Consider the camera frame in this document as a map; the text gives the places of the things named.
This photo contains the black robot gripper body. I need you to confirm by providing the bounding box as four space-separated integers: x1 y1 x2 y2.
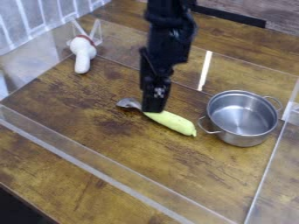
140 0 198 78

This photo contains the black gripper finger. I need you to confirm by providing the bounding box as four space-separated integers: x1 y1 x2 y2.
142 76 171 113

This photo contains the clear acrylic triangle stand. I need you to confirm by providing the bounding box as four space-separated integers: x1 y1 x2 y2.
68 19 103 46

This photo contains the black bar on table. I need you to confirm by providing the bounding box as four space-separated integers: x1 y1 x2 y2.
191 4 267 28

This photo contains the white toy mushroom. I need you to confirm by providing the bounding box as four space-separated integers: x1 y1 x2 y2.
70 35 98 74

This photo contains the stainless steel pot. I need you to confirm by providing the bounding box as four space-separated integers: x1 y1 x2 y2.
198 90 283 147

